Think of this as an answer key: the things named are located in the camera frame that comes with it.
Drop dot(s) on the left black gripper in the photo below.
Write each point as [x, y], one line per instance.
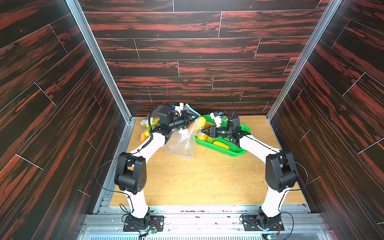
[184, 117]

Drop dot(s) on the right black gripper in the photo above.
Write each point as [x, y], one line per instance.
[213, 131]

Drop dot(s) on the yellow mango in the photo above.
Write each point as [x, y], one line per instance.
[221, 145]

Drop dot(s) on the clear zip bag blue zipper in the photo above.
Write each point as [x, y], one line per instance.
[145, 127]

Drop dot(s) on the orange mango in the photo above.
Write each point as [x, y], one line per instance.
[198, 124]

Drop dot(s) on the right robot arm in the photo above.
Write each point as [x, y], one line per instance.
[280, 167]

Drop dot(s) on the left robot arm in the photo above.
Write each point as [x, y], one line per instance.
[131, 171]

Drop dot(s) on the green plastic basket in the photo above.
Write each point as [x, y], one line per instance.
[206, 141]

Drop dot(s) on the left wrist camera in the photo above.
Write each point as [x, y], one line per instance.
[177, 109]

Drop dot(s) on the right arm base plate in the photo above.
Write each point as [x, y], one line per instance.
[261, 223]

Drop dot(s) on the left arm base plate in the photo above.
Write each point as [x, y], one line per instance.
[150, 223]

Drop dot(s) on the aluminium front rail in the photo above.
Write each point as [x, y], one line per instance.
[207, 223]

